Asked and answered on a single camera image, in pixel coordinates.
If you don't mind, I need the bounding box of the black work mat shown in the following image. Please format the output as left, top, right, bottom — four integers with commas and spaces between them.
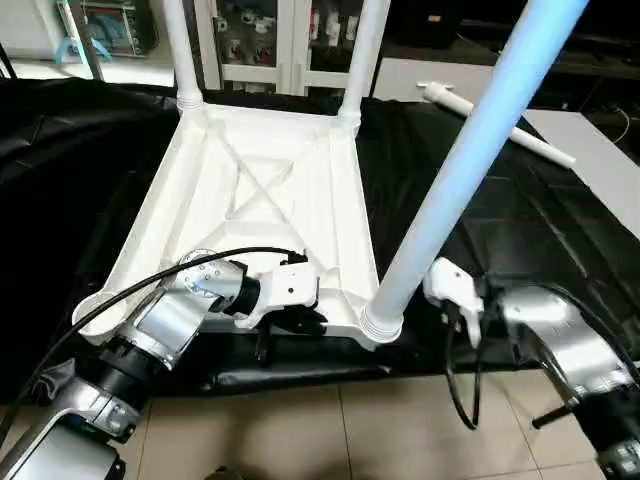
0, 78, 640, 401

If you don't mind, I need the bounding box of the black metal stand leg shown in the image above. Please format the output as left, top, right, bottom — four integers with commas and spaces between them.
530, 400, 584, 432

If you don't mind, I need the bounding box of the white plastic table top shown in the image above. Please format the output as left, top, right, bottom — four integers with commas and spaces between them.
72, 100, 407, 350

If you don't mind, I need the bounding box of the white drawer unit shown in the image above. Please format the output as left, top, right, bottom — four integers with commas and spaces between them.
375, 55, 503, 107

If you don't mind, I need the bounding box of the white glass-door cabinet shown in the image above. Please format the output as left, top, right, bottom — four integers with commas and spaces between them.
195, 0, 393, 97

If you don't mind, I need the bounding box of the teal storage box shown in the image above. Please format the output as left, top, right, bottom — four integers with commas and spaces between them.
60, 0, 160, 62

